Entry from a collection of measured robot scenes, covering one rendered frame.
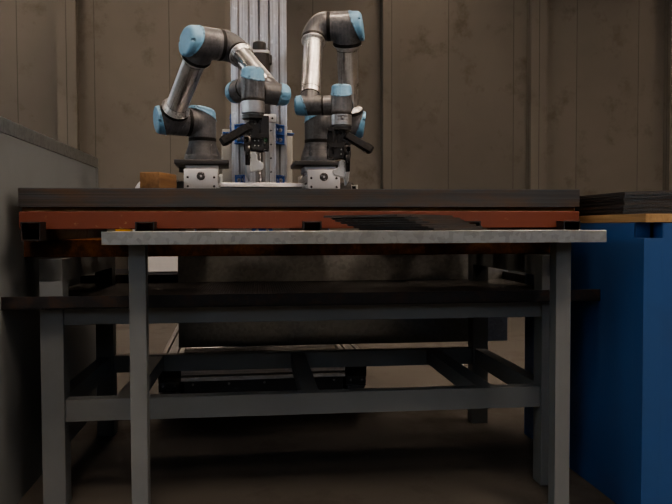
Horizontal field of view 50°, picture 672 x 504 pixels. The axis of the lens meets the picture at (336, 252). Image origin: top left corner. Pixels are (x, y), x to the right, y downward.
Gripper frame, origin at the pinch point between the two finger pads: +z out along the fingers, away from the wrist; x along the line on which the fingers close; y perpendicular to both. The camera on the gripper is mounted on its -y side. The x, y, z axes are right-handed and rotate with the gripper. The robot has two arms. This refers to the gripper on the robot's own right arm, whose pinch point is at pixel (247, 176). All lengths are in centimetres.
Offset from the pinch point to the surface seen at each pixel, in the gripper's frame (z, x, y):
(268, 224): 15.6, -37.1, 6.2
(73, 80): -219, 960, -286
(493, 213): 13, -37, 70
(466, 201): 9, -37, 62
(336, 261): 30, 41, 34
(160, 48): -279, 985, -152
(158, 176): 2.0, -29.9, -24.4
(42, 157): -6, -4, -63
